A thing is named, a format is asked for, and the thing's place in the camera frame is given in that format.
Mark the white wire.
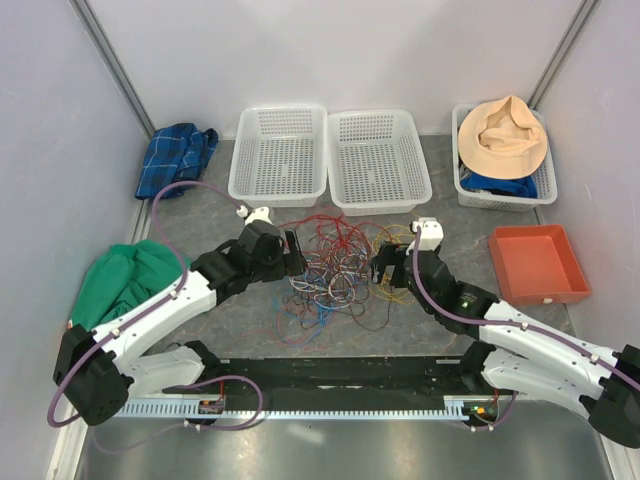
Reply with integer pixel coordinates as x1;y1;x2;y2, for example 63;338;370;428
287;234;371;309

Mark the right white plastic basket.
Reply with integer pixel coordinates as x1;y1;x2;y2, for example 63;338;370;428
451;103;558;212

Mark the brown wire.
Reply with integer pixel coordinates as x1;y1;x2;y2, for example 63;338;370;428
279;224;396;333

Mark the beige bucket hat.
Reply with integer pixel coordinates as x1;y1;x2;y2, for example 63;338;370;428
458;96;548;180

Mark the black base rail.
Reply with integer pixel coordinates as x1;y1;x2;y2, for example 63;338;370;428
164;354;501;413

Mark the dark maroon wire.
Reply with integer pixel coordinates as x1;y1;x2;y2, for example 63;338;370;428
279;279;361;331

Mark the green cloth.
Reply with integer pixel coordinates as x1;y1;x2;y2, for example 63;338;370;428
69;240;182;331

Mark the middle white plastic basket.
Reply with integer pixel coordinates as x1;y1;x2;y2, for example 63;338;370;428
327;109;433;217

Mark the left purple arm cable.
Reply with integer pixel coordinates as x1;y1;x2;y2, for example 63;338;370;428
46;180;246;428

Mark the yellow wire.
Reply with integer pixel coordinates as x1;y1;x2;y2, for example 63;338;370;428
368;223;417;304

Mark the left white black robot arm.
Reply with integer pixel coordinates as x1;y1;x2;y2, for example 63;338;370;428
53;220;306;426

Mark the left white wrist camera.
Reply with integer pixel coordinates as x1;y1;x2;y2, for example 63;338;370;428
236;205;273;226

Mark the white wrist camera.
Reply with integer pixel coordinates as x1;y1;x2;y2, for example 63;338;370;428
410;217;444;251
236;205;273;226

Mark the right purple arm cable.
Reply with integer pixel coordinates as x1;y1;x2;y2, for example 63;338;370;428
412;230;640;391

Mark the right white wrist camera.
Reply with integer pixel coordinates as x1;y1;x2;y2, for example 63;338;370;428
410;217;444;251

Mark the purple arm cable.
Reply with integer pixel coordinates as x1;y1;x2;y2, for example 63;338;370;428
46;180;246;428
412;230;640;391

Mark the blue cloth in basket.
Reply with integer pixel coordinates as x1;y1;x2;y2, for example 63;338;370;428
460;169;538;199

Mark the orange plastic tray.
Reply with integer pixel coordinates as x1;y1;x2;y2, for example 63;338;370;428
488;224;591;306

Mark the blue plaid cloth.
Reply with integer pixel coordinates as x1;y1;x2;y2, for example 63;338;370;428
134;123;219;200

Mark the light blue cable duct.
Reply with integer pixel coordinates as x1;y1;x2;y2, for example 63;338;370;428
115;398;489;421

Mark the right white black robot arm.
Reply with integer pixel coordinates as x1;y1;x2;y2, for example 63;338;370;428
370;242;639;449

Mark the white plastic basket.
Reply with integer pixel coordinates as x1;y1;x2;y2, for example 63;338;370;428
451;103;558;212
228;104;328;208
327;109;433;217

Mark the left white plastic basket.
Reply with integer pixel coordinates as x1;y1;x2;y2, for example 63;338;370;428
228;104;328;208

